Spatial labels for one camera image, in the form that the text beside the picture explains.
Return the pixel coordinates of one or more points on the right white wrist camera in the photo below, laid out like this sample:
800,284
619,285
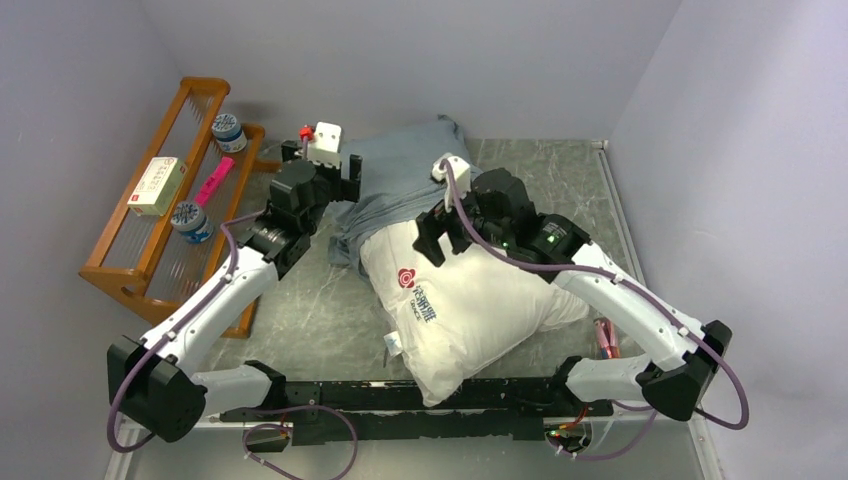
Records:
456,173

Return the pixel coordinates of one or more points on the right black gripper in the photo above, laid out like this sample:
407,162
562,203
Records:
430,225

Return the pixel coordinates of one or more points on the white pillow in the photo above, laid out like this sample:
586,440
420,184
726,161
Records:
448,323

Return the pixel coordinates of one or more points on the pink small bottle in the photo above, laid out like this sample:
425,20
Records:
607,338

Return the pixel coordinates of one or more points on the wooden slatted rack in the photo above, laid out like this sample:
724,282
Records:
162,241

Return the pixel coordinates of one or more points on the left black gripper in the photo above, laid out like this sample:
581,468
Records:
348,187

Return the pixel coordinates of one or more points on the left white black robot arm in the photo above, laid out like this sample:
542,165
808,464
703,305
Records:
156,381

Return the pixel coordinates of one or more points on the pink marker pen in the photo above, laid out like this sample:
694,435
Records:
214,181

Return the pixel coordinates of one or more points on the blue grey pillow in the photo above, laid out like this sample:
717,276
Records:
396,183

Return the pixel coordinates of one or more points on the white cardboard box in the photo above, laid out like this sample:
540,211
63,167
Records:
157,186

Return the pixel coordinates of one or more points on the blue white round jar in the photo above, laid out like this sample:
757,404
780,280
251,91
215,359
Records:
228,133

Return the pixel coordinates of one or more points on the black base crossbar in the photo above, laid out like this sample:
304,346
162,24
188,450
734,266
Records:
319,412

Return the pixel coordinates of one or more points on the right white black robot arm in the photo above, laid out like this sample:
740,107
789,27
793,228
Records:
681,355

